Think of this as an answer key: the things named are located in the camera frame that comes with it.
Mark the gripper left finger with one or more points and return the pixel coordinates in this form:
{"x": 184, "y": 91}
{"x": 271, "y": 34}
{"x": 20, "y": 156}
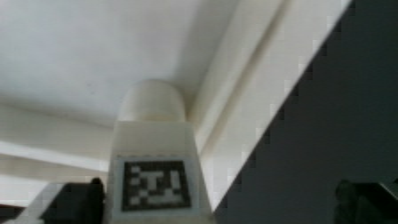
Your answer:
{"x": 77, "y": 205}

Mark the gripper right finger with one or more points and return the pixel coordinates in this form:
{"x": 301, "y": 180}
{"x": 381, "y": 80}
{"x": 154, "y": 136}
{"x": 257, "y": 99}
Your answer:
{"x": 367, "y": 205}

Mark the white table leg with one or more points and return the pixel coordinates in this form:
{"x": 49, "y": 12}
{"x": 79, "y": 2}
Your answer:
{"x": 155, "y": 189}

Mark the white square table top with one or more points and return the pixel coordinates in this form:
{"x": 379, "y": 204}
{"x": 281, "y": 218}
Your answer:
{"x": 225, "y": 47}

